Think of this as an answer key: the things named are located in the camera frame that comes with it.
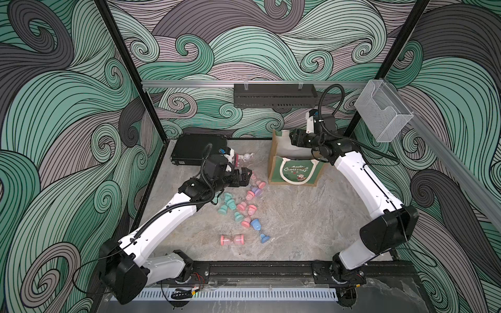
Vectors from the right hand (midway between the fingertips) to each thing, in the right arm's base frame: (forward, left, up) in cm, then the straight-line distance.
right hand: (294, 134), depth 80 cm
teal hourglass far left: (-13, +30, -27) cm, 43 cm away
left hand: (-14, +22, -5) cm, 27 cm away
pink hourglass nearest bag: (-7, +14, -28) cm, 32 cm away
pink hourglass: (-13, +19, -28) cm, 36 cm away
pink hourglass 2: (-20, +18, -29) cm, 39 cm away
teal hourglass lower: (-24, +24, -27) cm, 44 cm away
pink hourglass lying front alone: (-34, +25, -28) cm, 50 cm away
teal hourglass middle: (-20, +32, -28) cm, 47 cm away
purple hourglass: (-12, +16, -27) cm, 33 cm away
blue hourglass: (-27, +16, -29) cm, 43 cm away
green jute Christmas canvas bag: (-4, -2, -20) cm, 21 cm away
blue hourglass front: (-33, +13, -28) cm, 45 cm away
